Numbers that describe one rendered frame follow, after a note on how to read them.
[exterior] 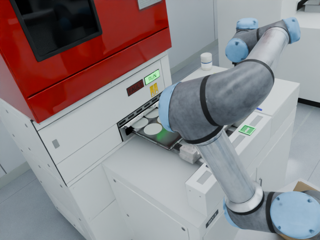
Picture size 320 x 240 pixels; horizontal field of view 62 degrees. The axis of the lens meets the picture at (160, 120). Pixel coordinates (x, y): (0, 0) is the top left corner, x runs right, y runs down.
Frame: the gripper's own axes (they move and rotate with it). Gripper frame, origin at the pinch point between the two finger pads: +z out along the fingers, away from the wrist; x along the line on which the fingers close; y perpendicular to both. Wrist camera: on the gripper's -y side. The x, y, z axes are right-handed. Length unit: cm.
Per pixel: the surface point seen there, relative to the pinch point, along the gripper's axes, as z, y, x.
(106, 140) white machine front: 18, 58, 39
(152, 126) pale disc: 20, 47, 16
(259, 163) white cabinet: 35.8, -4.2, -4.2
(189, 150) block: 18.9, 18.7, 20.6
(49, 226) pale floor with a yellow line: 110, 125, 78
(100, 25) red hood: -38, 53, 26
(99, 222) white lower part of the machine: 63, 58, 60
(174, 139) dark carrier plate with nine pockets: 19.8, 30.5, 17.4
